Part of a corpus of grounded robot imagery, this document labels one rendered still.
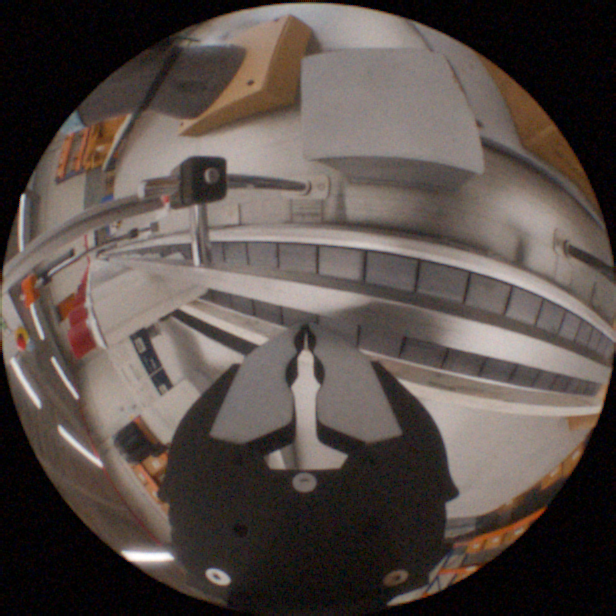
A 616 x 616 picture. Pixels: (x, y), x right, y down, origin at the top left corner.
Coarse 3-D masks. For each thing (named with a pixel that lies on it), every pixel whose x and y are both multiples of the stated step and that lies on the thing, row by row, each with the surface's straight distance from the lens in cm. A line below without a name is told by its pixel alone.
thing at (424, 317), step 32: (224, 288) 11; (256, 288) 10; (288, 288) 8; (320, 288) 8; (352, 288) 8; (384, 288) 8; (352, 320) 8; (384, 320) 7; (416, 320) 7; (448, 320) 7; (480, 320) 7; (512, 320) 9; (480, 352) 8; (512, 352) 8; (544, 352) 10; (576, 352) 12; (608, 384) 20
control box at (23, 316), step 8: (16, 288) 59; (8, 296) 55; (16, 296) 58; (8, 304) 56; (16, 304) 57; (24, 304) 62; (8, 312) 57; (16, 312) 57; (24, 312) 61; (8, 320) 59; (16, 320) 58; (24, 320) 59; (16, 328) 60; (24, 328) 60; (16, 336) 62; (24, 336) 62; (8, 344) 64; (16, 344) 64; (8, 352) 66; (16, 352) 66; (8, 360) 69
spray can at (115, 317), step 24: (144, 288) 24; (168, 288) 25; (192, 288) 26; (96, 312) 24; (120, 312) 23; (144, 312) 24; (168, 312) 26; (72, 336) 25; (96, 336) 24; (120, 336) 24
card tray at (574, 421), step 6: (612, 324) 45; (600, 390) 57; (606, 390) 63; (594, 396) 55; (600, 396) 61; (588, 414) 61; (594, 414) 67; (570, 420) 49; (576, 420) 52; (582, 420) 56; (588, 420) 60; (594, 420) 65; (570, 426) 48; (576, 426) 51; (582, 426) 55; (588, 426) 59
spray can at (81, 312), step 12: (180, 252) 33; (120, 276) 30; (132, 276) 29; (144, 276) 29; (96, 288) 30; (108, 288) 29; (120, 288) 29; (96, 300) 28; (72, 312) 30; (84, 312) 29; (72, 324) 30
